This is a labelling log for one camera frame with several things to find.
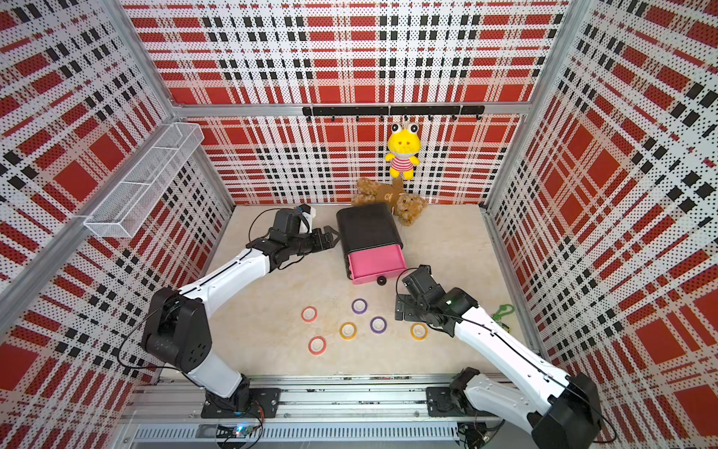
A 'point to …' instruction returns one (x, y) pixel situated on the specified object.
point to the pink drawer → (377, 265)
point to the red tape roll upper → (309, 313)
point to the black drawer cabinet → (366, 227)
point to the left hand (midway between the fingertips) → (336, 237)
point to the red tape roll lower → (317, 345)
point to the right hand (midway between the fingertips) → (418, 308)
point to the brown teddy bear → (408, 209)
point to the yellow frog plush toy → (403, 143)
